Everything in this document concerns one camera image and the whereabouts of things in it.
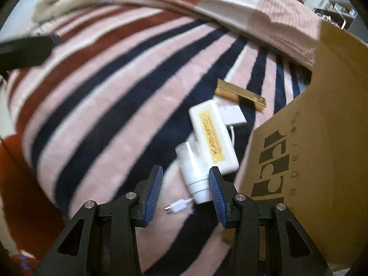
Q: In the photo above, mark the striped pink blanket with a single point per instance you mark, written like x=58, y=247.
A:
x=115, y=115

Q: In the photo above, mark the pink and white quilt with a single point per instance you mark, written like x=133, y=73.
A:
x=218, y=8

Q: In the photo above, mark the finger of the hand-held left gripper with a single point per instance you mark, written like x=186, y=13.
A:
x=28, y=50

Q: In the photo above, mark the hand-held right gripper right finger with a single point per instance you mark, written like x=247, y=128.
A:
x=216, y=195

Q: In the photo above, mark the gold rectangular bar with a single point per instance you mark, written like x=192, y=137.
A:
x=240, y=95

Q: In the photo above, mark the white box with yellow label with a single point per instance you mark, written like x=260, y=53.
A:
x=214, y=136

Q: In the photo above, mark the white tube bottle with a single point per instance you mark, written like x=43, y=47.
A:
x=194, y=175

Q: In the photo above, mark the brown cardboard box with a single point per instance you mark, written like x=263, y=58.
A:
x=307, y=138

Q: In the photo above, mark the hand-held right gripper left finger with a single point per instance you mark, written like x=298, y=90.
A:
x=153, y=191

